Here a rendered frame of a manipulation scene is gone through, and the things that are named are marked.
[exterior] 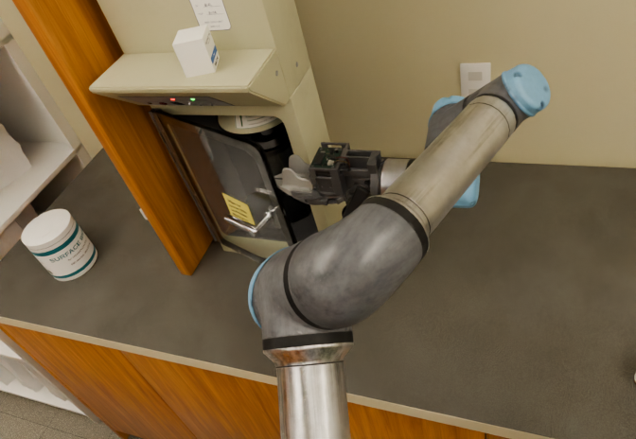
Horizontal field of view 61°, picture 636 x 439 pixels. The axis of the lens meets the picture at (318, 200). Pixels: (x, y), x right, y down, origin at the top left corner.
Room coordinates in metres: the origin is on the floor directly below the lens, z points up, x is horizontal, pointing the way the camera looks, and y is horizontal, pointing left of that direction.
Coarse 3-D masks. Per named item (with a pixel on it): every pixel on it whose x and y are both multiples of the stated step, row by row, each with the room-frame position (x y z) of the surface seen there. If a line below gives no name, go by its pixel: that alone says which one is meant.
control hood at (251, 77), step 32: (128, 64) 0.94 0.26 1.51; (160, 64) 0.90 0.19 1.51; (224, 64) 0.82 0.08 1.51; (256, 64) 0.79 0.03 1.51; (128, 96) 0.88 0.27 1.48; (160, 96) 0.85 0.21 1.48; (192, 96) 0.81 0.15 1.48; (224, 96) 0.78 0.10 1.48; (256, 96) 0.75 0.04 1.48; (288, 96) 0.82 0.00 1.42
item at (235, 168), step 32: (192, 128) 0.88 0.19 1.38; (192, 160) 0.92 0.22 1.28; (224, 160) 0.83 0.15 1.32; (256, 160) 0.76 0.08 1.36; (224, 192) 0.87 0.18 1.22; (256, 192) 0.79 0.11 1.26; (224, 224) 0.92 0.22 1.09; (256, 224) 0.82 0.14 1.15; (288, 224) 0.75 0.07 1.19; (256, 256) 0.86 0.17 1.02
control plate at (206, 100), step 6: (144, 102) 0.92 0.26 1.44; (150, 102) 0.92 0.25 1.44; (156, 102) 0.91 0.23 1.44; (168, 102) 0.89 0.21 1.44; (180, 102) 0.88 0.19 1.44; (186, 102) 0.87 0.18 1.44; (192, 102) 0.87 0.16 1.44; (198, 102) 0.86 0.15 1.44; (204, 102) 0.85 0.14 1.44; (210, 102) 0.85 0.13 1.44; (216, 102) 0.84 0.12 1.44; (222, 102) 0.83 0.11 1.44
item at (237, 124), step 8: (224, 120) 0.95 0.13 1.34; (232, 120) 0.93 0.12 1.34; (240, 120) 0.92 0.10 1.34; (248, 120) 0.91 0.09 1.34; (256, 120) 0.91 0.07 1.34; (264, 120) 0.91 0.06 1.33; (272, 120) 0.91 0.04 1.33; (280, 120) 0.91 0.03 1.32; (224, 128) 0.94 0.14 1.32; (232, 128) 0.93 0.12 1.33; (240, 128) 0.91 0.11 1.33; (248, 128) 0.91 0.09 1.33; (256, 128) 0.90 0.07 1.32; (264, 128) 0.90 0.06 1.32
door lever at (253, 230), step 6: (228, 216) 0.81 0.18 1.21; (234, 216) 0.80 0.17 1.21; (264, 216) 0.79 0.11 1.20; (270, 216) 0.77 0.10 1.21; (228, 222) 0.80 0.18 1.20; (234, 222) 0.79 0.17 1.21; (240, 222) 0.78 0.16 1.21; (246, 222) 0.77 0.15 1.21; (264, 222) 0.76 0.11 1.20; (240, 228) 0.77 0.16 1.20; (246, 228) 0.76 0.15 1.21; (252, 228) 0.75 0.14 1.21; (258, 228) 0.75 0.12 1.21; (252, 234) 0.74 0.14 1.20; (258, 234) 0.75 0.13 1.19
